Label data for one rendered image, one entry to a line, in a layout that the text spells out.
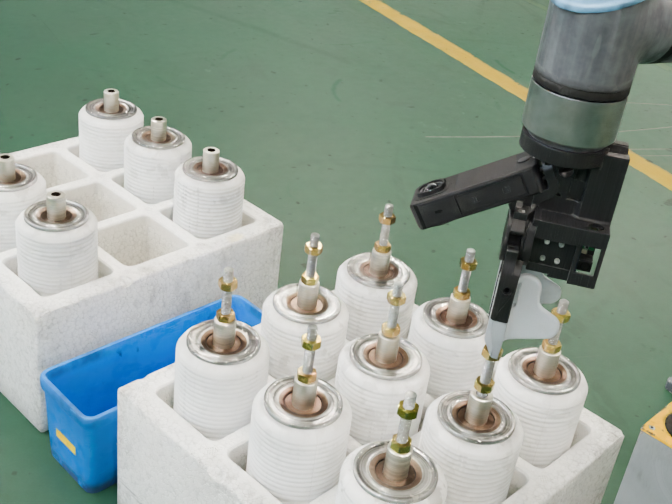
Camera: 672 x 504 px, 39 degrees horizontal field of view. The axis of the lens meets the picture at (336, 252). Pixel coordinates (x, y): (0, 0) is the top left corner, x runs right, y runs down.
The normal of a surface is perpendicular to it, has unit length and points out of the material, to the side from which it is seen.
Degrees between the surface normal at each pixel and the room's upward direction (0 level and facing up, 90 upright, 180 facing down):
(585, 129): 90
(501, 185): 87
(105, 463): 92
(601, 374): 0
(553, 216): 0
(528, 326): 85
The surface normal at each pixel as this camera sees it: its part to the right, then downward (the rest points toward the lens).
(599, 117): 0.26, 0.52
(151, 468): -0.70, 0.29
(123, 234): 0.70, 0.44
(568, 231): -0.23, 0.47
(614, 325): 0.11, -0.85
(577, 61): -0.44, 0.42
